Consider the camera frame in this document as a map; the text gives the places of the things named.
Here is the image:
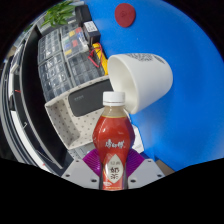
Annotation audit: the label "flat round red coaster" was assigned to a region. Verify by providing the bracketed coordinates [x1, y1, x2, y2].
[114, 2, 137, 29]

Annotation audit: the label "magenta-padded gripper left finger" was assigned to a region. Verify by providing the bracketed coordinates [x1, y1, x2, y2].
[61, 148, 102, 190]

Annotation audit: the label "grey small-parts drawer cabinet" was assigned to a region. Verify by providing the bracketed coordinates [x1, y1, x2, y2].
[37, 54, 76, 101]
[68, 49, 104, 80]
[36, 28, 63, 64]

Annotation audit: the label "clear organizer box coloured parts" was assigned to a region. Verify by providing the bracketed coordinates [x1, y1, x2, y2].
[59, 25, 90, 60]

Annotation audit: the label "red drink bottle white cap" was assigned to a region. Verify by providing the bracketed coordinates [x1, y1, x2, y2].
[91, 90, 136, 192]

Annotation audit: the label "potted green plant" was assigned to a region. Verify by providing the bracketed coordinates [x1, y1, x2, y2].
[40, 0, 79, 29]

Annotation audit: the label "black rectangular speaker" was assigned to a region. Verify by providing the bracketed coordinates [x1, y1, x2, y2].
[67, 78, 116, 118]

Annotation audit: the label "black zip case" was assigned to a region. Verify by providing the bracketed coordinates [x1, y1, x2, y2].
[73, 3, 93, 26]

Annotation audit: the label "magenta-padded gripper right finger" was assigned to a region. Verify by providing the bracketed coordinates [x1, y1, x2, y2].
[127, 148, 165, 190]

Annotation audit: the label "yellow multimeter red leads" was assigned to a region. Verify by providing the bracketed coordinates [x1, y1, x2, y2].
[87, 42, 109, 78]

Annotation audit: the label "white perforated tray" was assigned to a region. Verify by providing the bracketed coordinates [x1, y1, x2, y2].
[44, 74, 116, 151]

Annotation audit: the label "black wall shelf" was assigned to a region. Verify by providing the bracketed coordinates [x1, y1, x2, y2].
[20, 24, 69, 171]

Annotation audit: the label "white cup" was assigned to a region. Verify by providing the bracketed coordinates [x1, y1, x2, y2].
[106, 52, 174, 115]

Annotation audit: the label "black box white label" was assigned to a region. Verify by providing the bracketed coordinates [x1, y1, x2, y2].
[82, 20, 102, 44]

